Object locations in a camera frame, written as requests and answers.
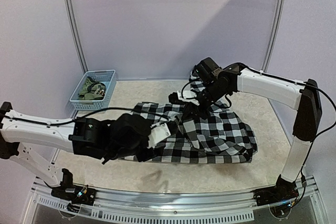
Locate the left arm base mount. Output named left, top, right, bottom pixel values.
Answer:
left=51, top=168, right=97, bottom=214

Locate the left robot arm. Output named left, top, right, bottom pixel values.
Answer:
left=1, top=102, right=177, bottom=200

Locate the green garment in basket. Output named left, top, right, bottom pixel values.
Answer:
left=78, top=77, right=107, bottom=101

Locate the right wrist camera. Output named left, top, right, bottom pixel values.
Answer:
left=168, top=90, right=200, bottom=105

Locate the front aluminium rail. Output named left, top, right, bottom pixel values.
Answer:
left=23, top=177, right=328, bottom=223

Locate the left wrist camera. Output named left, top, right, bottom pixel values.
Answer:
left=148, top=121, right=178, bottom=148

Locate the left aluminium wall post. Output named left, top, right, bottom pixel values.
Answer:
left=64, top=0, right=88, bottom=72

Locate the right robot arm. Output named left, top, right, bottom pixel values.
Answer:
left=177, top=57, right=322, bottom=201

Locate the light blue plastic basket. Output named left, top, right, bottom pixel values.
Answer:
left=69, top=70, right=117, bottom=111

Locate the aluminium wall post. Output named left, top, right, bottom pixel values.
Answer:
left=64, top=0, right=88, bottom=72
left=261, top=0, right=285, bottom=72

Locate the black white checked shirt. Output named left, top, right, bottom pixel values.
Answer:
left=115, top=68, right=258, bottom=165

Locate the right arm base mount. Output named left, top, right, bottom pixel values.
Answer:
left=252, top=182, right=307, bottom=208

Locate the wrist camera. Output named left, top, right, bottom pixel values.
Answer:
left=148, top=121, right=178, bottom=148
left=168, top=90, right=200, bottom=105

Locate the right aluminium wall post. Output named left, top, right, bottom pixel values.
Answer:
left=261, top=0, right=285, bottom=72

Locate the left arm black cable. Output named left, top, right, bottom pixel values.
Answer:
left=0, top=106, right=169, bottom=130

